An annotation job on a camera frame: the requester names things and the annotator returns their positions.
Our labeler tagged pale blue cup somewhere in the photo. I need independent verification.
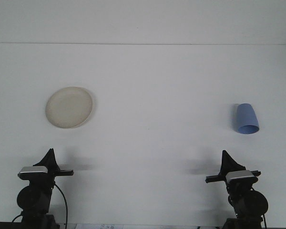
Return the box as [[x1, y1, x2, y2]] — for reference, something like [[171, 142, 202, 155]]
[[235, 103, 260, 135]]

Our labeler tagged pale round plate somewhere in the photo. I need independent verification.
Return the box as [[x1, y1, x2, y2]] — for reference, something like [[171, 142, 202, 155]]
[[45, 86, 94, 129]]

